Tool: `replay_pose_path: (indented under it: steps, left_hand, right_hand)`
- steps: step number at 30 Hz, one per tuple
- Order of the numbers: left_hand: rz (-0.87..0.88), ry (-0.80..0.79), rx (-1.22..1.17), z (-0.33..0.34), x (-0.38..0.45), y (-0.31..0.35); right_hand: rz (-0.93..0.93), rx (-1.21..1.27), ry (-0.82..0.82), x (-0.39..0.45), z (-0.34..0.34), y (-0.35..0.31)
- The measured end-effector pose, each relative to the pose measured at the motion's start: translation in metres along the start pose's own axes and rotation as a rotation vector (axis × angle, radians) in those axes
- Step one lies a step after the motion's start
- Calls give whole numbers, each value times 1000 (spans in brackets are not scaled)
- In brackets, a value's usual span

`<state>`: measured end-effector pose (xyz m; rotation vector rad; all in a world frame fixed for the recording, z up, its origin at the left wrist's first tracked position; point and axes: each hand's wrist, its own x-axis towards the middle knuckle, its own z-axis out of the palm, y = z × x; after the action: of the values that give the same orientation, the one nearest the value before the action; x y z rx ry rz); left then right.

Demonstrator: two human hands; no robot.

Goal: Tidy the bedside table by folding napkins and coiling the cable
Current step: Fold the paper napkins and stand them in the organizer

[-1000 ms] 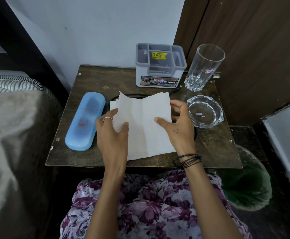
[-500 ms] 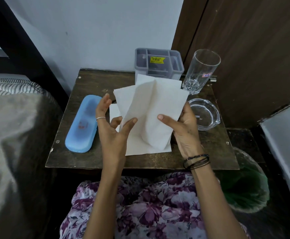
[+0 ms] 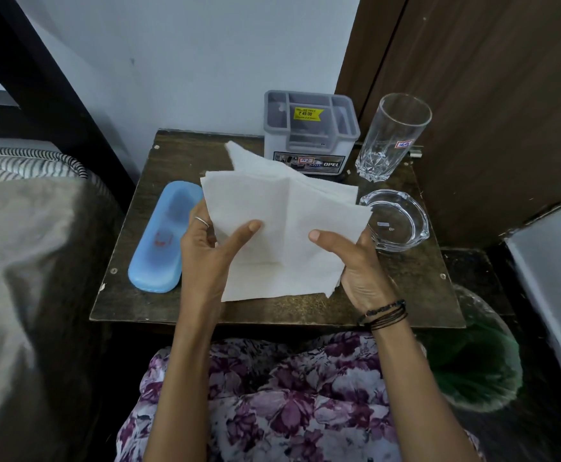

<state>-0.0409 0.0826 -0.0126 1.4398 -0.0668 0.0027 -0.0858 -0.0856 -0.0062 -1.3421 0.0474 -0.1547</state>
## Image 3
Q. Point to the person's right hand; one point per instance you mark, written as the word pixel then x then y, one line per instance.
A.
pixel 364 271

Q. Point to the person's left hand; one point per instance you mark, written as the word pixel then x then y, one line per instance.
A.
pixel 202 269

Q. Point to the person's right thumb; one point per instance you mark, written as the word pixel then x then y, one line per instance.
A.
pixel 328 245

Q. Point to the person's left thumb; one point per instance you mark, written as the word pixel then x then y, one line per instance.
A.
pixel 243 237

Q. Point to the white paper napkin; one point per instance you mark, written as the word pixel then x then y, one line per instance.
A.
pixel 285 221

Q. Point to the person's right forearm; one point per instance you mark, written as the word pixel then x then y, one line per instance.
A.
pixel 417 394

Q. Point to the person's left forearm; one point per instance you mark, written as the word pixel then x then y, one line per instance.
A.
pixel 184 384

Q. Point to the small wooden side table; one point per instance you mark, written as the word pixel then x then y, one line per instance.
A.
pixel 270 307

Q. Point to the clear glass ashtray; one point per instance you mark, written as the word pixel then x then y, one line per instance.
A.
pixel 400 221

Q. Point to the blue plastic oval case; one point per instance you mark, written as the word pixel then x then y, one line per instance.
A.
pixel 162 240

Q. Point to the grey plastic organizer box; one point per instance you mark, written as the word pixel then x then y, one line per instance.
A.
pixel 309 134

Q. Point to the clear drinking glass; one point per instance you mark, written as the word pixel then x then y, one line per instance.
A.
pixel 388 139

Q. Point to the purple floral dress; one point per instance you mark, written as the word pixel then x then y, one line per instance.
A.
pixel 280 404

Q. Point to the green waste bin with liner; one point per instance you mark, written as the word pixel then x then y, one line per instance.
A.
pixel 477 365

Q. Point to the brown wooden wardrobe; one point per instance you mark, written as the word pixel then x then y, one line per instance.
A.
pixel 477 100

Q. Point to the beige bed cover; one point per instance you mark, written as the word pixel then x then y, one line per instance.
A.
pixel 30 303

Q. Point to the striped pillow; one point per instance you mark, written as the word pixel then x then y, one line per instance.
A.
pixel 25 163

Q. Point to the white appliance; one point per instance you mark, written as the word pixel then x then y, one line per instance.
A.
pixel 557 283

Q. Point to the dark wooden bed frame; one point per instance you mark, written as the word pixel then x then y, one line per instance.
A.
pixel 44 91

